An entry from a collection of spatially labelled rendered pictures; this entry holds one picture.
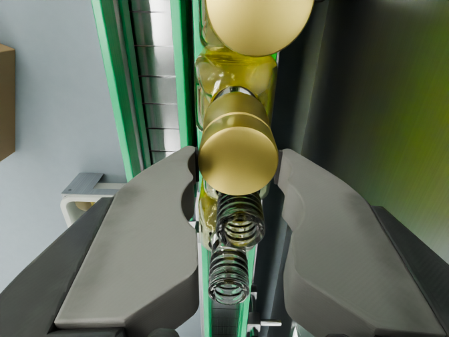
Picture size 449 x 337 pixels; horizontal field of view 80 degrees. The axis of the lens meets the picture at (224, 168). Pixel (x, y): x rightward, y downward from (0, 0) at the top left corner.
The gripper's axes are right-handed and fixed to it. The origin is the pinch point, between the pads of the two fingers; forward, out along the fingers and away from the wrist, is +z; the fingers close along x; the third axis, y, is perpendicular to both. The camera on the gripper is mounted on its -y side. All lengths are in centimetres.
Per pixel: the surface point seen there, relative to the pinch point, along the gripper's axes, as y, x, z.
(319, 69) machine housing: 3.3, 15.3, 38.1
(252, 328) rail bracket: 47, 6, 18
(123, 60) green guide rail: 0.2, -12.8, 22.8
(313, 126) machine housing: 12.7, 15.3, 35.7
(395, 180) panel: 5.3, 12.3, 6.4
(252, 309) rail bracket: 47, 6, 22
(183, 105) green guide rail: 4.1, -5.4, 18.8
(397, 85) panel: -0.8, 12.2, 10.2
